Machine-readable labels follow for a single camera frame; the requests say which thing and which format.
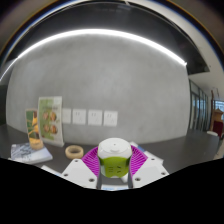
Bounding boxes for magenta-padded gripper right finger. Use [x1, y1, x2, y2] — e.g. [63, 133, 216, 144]
[128, 146, 170, 189]

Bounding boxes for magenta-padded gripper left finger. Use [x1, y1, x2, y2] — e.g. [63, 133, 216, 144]
[60, 146, 101, 190]

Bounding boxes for beige tape roll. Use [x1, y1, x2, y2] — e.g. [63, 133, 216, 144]
[64, 144, 85, 160]

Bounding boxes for grey printed booklet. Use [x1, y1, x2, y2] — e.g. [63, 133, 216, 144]
[10, 142, 54, 165]

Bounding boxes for acrylic stand with food pictures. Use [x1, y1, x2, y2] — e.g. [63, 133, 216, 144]
[37, 96, 65, 148]

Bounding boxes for small yellow card wooden holder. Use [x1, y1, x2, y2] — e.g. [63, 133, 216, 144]
[25, 108, 45, 151]

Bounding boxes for curved ceiling light strip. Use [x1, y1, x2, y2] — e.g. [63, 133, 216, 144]
[0, 28, 188, 83]

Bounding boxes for blank white wall plate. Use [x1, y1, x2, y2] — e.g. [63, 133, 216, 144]
[61, 108, 72, 125]

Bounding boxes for glass window wall dark frames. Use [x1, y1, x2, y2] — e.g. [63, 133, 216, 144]
[188, 78, 224, 136]

